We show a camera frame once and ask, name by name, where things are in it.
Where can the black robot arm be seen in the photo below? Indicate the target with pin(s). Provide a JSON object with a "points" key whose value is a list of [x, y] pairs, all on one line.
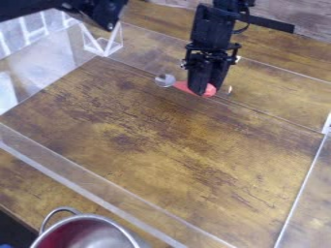
{"points": [[103, 12]]}

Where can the black strip on table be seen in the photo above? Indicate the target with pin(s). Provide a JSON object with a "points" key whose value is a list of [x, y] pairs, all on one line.
{"points": [[272, 24]]}

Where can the stainless steel pot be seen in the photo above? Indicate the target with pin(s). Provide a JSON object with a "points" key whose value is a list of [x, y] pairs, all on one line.
{"points": [[69, 229]]}

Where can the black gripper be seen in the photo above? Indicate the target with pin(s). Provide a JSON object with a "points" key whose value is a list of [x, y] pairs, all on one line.
{"points": [[209, 47]]}

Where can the pink handled metal spoon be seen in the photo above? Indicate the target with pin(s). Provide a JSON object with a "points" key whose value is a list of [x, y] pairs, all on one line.
{"points": [[167, 80]]}

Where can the clear acrylic corner bracket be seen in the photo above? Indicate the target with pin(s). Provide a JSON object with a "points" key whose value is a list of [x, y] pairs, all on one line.
{"points": [[101, 46]]}

